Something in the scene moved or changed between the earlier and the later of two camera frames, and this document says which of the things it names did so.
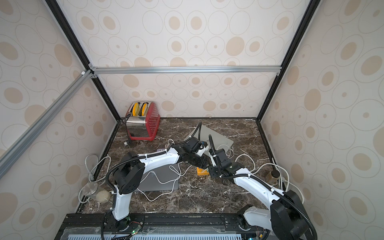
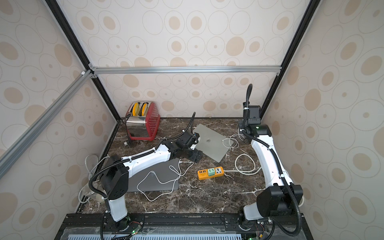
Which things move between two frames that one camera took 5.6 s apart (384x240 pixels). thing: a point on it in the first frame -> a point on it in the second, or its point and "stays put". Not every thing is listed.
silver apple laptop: (218, 141) stays put
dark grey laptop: (163, 178) stays put
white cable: (176, 179) stays put
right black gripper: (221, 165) -> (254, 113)
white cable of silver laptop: (231, 150) -> (231, 143)
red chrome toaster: (143, 119) stays put
